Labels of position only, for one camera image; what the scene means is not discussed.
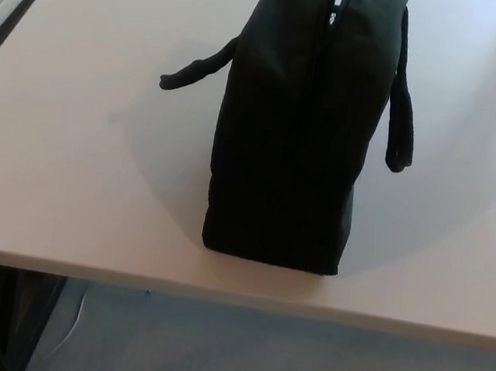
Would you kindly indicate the black fabric lunch bag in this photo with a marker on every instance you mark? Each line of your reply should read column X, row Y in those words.
column 279, row 153

